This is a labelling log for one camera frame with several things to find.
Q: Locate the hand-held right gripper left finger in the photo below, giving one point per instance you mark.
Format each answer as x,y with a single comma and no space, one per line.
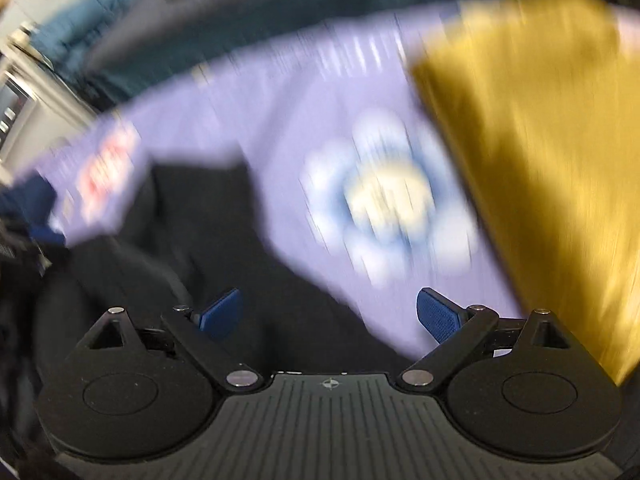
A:
220,312

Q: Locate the white appliance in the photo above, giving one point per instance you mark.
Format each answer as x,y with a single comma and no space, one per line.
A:
30,100

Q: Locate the golden yellow velvet cloth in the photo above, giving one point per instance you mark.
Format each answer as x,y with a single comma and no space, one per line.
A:
540,160

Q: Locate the black quilted jacket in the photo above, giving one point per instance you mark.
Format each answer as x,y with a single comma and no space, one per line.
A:
280,300

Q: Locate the blue cloth-covered table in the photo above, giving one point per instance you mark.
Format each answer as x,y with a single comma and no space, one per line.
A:
65,27

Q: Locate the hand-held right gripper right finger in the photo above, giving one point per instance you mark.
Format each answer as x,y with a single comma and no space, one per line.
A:
439,315

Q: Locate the grey-blue cloth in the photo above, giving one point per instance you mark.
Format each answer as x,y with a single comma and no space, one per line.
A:
170,35

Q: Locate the purple floral printed blanket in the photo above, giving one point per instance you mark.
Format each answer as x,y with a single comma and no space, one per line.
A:
280,125

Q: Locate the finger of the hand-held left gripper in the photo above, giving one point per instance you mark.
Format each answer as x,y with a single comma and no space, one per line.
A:
47,235

